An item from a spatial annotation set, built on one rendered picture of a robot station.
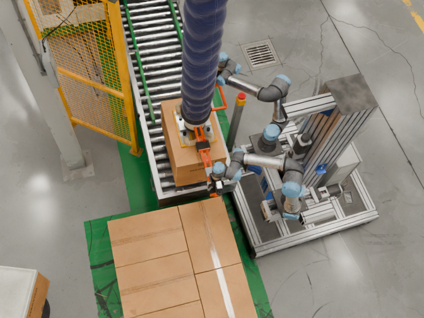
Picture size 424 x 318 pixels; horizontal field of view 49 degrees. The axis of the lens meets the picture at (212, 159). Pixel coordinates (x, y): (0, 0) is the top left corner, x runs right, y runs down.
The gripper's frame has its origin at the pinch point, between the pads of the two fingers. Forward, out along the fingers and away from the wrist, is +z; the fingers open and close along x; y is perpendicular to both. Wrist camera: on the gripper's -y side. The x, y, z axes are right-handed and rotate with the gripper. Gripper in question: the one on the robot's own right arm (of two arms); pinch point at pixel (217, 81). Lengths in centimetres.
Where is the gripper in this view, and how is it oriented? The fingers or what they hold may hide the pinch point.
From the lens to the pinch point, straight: 375.6
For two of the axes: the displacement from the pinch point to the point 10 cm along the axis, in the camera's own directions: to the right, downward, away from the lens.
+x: 9.7, -1.9, 1.8
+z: -0.8, 4.3, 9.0
